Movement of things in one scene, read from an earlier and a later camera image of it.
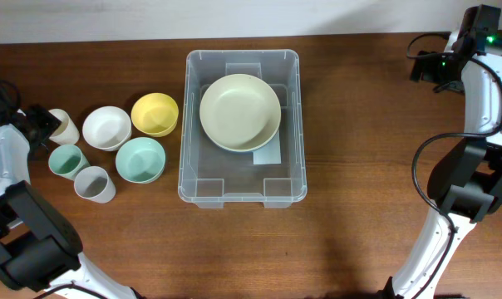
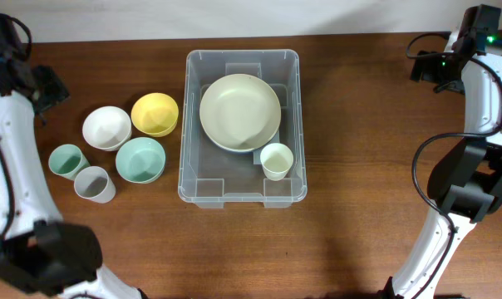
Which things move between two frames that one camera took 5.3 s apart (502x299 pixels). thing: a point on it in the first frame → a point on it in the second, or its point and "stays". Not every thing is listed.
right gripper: [429, 74] stays
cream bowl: [240, 123] stays
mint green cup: [66, 160] stays
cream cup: [67, 133] → [276, 159]
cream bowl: [240, 112] stays
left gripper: [51, 121] → [60, 93]
